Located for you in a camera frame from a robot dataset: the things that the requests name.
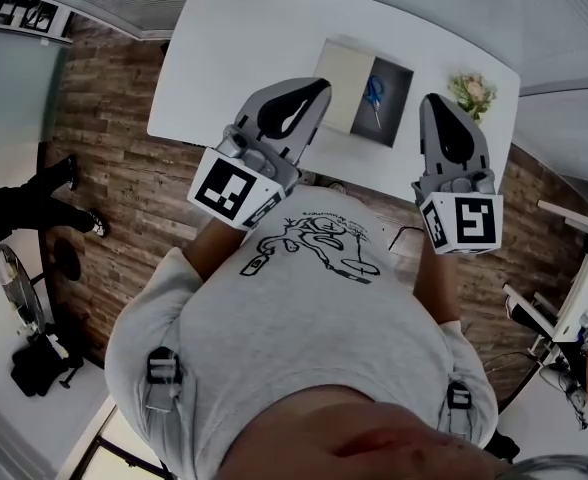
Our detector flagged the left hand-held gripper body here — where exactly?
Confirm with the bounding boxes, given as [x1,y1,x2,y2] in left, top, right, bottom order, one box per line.
[187,124,303,232]

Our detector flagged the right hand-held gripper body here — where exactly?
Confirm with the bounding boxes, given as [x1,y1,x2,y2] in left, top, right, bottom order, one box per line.
[411,168,505,258]

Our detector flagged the grey box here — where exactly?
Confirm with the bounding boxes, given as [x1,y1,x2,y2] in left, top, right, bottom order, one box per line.
[349,55,415,148]

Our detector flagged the blue handled scissors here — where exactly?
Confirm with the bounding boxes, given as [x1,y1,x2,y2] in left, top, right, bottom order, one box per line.
[365,75,386,130]

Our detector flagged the person's right forearm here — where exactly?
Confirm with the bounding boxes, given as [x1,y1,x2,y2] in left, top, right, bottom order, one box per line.
[412,247,461,325]

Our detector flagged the person's left forearm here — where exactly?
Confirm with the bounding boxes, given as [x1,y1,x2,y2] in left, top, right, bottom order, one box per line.
[188,217,248,282]

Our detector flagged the artificial flower bouquet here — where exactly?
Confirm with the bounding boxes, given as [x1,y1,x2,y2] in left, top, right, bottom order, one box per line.
[447,72,498,127]

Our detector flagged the white side desk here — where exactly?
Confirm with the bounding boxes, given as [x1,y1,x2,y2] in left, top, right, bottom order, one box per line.
[502,198,588,355]

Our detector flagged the person's grey printed t-shirt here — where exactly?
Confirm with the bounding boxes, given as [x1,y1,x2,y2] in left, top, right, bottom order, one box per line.
[104,185,499,480]

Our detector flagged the white packet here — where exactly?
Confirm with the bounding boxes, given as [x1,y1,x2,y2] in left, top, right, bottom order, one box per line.
[0,250,18,282]

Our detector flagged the frosted glass door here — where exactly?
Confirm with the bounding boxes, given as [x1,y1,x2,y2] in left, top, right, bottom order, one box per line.
[0,26,73,144]

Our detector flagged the person's face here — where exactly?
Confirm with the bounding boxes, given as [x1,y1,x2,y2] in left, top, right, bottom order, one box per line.
[216,387,513,480]

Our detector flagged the black and white striped panel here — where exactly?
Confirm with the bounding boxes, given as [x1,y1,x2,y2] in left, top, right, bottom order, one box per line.
[0,0,75,45]

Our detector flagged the black bag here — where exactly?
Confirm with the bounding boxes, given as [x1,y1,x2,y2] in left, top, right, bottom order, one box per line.
[11,327,85,398]

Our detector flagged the black strap buckle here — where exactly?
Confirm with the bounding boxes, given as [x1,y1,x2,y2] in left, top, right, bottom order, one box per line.
[146,346,183,384]
[446,381,473,410]

